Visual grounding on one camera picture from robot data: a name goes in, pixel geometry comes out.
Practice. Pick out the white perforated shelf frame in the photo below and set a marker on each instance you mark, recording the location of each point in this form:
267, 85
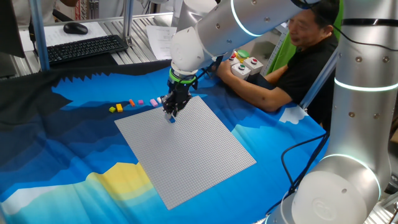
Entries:
277, 46

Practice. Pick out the white paper under mouse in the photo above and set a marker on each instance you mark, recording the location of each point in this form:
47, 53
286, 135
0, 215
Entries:
56, 37

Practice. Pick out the printed white paper sheet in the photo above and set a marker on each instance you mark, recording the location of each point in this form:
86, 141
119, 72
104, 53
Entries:
160, 40

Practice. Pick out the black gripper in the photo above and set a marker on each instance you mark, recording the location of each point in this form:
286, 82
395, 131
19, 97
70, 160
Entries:
182, 91

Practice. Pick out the white red-button switch box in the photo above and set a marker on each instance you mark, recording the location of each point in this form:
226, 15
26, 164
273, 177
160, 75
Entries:
254, 66
232, 59

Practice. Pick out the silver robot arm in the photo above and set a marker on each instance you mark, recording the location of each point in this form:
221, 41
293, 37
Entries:
360, 124

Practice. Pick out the black computer mouse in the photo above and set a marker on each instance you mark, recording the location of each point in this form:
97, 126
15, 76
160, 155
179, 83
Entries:
75, 28

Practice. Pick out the magenta square Lego brick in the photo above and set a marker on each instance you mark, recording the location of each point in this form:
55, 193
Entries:
140, 102

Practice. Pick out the grey Lego baseplate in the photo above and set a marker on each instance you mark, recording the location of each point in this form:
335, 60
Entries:
186, 155

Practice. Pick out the person's left forearm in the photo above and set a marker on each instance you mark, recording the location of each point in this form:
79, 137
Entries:
255, 95

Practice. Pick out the black computer keyboard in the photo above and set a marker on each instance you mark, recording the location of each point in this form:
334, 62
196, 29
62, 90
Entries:
84, 48

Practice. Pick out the lime small Lego brick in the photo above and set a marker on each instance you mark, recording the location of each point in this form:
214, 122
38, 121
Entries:
112, 109

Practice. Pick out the silver aluminium frame post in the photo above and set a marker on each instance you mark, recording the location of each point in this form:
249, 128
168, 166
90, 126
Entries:
128, 21

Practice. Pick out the blue aluminium frame post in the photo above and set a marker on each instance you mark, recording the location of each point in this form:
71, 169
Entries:
38, 34

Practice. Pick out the bluish aluminium frame post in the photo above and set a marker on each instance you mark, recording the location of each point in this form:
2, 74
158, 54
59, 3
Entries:
317, 81

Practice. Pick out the light pink Lego brick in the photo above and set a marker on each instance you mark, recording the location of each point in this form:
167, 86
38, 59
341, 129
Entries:
154, 102

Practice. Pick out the person's left hand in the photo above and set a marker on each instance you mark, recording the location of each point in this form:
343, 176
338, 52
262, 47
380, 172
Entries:
224, 71

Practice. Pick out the yellow Lego brick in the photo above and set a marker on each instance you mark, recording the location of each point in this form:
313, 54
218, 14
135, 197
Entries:
119, 108

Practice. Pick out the white green-button switch box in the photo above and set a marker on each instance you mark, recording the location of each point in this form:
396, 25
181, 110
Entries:
241, 72

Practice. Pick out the orange Lego brick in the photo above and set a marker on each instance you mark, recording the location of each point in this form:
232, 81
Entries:
132, 103

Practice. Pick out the person in black shirt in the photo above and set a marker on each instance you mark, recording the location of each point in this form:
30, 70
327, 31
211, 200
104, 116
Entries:
308, 71

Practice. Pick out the red white striped pole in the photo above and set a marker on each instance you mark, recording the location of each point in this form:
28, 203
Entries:
80, 9

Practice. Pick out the person's right forearm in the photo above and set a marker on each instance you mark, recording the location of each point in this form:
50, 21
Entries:
275, 75

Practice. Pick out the black computer monitor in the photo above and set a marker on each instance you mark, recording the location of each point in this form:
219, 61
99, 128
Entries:
11, 28

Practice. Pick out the green mushroom button yellow base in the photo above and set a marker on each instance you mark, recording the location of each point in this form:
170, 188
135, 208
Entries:
242, 54

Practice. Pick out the person in white shirt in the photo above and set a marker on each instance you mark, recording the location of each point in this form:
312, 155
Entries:
31, 9

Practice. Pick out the blue landscape print cloth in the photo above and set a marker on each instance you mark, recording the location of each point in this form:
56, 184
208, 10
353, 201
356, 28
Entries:
77, 149

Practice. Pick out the blue Lego brick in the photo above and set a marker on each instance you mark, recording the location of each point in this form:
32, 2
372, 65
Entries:
172, 120

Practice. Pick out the small white Lego brick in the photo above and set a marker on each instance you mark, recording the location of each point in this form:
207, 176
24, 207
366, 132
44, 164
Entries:
159, 99

